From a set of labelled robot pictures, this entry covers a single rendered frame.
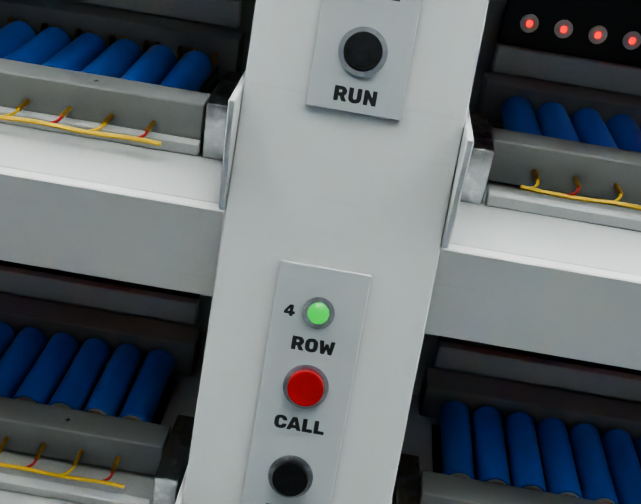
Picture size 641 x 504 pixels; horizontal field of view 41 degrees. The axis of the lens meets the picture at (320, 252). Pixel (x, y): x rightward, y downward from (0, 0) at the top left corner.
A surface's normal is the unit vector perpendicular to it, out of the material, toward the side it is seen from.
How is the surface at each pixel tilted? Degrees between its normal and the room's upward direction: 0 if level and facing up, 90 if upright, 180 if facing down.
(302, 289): 90
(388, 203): 90
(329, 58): 90
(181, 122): 109
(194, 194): 19
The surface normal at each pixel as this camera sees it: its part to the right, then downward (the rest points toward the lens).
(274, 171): -0.04, 0.18
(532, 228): 0.14, -0.86
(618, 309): -0.10, 0.48
